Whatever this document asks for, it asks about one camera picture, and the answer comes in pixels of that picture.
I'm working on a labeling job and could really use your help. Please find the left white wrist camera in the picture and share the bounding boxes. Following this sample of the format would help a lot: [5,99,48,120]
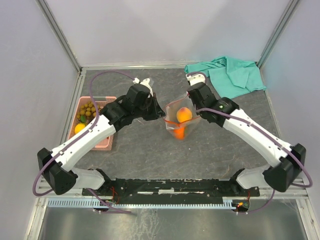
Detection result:
[132,78,154,97]

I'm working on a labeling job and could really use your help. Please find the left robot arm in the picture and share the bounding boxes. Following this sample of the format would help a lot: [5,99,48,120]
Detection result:
[37,78,165,195]

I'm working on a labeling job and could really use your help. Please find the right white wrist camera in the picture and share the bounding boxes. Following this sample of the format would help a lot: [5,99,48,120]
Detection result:
[186,71,207,86]

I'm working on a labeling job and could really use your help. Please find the teal cloth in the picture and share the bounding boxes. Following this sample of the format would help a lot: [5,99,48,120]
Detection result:
[184,56,267,99]

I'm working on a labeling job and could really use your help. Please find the small orange toy fruit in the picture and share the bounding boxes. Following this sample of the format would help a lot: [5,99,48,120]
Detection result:
[176,107,193,123]

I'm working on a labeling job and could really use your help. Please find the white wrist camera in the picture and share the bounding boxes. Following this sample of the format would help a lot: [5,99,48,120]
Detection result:
[132,78,154,97]
[186,71,207,86]

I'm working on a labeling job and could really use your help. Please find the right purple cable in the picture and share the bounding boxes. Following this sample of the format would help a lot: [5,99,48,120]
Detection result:
[186,71,313,215]

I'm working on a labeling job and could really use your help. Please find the clear zip top bag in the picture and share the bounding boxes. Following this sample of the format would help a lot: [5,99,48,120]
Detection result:
[163,93,201,140]

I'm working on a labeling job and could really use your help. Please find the yellow toy fruit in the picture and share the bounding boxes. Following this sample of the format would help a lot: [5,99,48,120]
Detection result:
[74,122,86,135]

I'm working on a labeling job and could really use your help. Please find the pink perforated basket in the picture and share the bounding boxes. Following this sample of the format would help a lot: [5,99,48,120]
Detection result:
[67,96,116,151]

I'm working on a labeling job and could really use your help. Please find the purple cable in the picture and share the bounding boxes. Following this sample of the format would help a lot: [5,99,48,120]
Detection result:
[186,71,313,215]
[32,70,137,215]

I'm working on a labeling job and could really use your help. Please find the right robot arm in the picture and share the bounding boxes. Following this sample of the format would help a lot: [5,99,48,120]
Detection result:
[187,82,306,196]

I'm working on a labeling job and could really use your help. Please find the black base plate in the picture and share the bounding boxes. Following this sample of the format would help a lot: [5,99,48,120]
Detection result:
[94,178,260,205]

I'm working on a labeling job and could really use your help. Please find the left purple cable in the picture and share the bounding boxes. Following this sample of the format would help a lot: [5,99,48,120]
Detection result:
[32,70,137,215]

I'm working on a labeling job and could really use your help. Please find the brown longan bunch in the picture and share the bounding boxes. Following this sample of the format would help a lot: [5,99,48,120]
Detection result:
[75,100,97,123]

